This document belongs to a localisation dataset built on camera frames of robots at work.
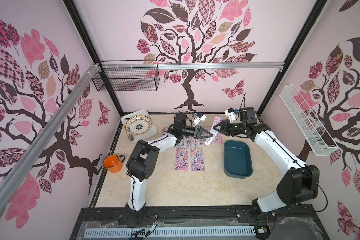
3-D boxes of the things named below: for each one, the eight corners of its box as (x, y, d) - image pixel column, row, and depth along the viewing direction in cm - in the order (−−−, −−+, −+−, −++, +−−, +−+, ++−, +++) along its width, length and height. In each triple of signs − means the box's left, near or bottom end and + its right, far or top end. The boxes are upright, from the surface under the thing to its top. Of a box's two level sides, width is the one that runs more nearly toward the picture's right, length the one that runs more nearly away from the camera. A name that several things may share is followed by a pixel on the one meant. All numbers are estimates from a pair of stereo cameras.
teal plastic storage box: (222, 176, 89) (224, 171, 84) (223, 143, 104) (225, 138, 99) (250, 181, 87) (254, 177, 82) (247, 147, 102) (250, 142, 97)
